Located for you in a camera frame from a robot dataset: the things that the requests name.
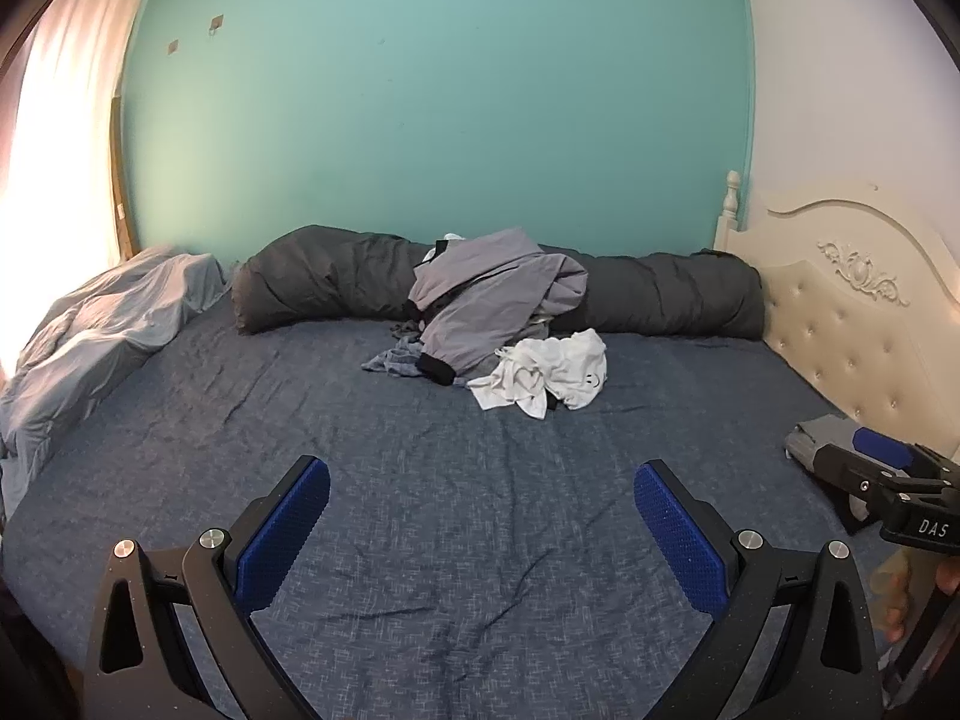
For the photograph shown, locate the bed with blue sheet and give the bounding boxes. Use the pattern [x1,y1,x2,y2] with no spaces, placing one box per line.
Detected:
[0,306,905,720]

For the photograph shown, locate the pink curtain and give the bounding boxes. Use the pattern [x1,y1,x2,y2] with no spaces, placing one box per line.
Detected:
[0,0,163,391]

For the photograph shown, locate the blue striped cloth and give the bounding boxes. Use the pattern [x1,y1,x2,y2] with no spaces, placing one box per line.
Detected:
[361,319,434,380]

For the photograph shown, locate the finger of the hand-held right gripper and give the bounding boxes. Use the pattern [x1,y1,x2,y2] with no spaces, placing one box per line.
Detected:
[853,426,960,479]
[816,442,914,505]

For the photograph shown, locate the folded grey clothes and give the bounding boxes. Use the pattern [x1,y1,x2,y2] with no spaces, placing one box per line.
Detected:
[783,414,883,538]

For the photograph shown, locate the white long-sleeved shirt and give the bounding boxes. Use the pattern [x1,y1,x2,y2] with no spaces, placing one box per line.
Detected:
[466,328,609,422]

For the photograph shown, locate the wooden window frame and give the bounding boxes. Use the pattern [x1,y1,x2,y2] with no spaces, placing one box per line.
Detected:
[109,93,143,257]

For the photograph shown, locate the grey jacket with black cuffs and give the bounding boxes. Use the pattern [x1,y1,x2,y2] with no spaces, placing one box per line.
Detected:
[407,226,590,389]

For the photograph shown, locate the dark grey rolled duvet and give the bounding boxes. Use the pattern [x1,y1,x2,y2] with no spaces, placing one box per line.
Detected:
[231,223,767,340]

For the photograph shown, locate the light blue blanket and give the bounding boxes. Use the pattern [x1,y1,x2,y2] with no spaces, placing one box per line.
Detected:
[0,245,230,515]

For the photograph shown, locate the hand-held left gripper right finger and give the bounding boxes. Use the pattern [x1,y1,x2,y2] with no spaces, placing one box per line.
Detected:
[632,460,886,720]

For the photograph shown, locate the cream tufted headboard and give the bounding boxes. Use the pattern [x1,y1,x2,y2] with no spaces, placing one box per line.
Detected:
[711,169,960,467]

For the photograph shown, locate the person's right hand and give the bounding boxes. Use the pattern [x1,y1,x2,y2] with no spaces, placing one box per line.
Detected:
[870,551,960,644]

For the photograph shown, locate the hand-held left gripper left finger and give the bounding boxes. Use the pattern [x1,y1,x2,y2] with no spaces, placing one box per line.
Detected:
[82,454,332,720]

